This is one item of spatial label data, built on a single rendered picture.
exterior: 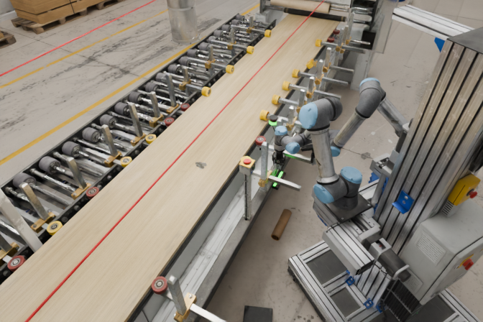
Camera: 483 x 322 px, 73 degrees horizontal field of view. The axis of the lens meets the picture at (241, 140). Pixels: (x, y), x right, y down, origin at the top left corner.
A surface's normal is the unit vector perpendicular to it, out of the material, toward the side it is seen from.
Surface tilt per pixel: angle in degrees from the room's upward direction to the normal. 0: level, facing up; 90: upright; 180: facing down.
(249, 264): 0
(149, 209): 0
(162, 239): 0
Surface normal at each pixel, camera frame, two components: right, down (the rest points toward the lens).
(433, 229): -0.02, -0.76
